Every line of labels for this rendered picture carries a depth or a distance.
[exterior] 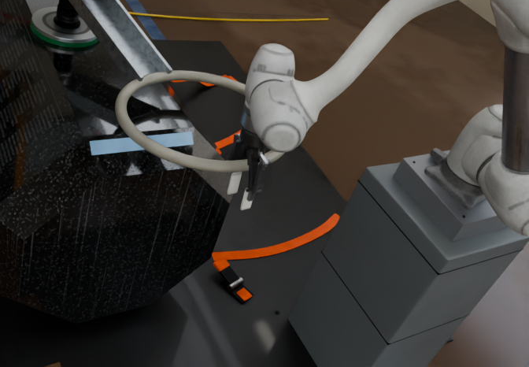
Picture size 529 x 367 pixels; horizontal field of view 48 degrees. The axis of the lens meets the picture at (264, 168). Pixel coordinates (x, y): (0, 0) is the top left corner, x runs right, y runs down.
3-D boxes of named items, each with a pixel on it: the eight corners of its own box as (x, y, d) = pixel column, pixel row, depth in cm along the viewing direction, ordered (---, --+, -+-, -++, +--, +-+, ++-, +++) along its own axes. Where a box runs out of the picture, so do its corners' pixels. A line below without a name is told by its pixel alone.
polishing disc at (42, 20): (80, 50, 186) (80, 47, 185) (17, 24, 187) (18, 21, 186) (111, 27, 203) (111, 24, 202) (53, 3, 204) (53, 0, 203)
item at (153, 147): (76, 99, 160) (77, 89, 158) (205, 65, 194) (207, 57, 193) (203, 198, 138) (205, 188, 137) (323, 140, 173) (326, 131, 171)
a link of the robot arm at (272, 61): (238, 92, 145) (243, 120, 135) (253, 33, 137) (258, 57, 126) (282, 98, 148) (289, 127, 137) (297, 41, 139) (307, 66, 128)
